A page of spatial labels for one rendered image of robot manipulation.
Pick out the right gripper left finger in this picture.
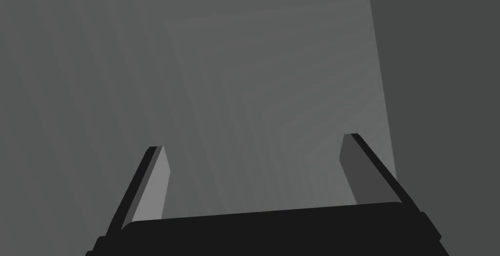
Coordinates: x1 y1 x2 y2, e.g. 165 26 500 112
106 145 171 236

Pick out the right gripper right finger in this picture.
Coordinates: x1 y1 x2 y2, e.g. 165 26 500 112
339 132 423 213

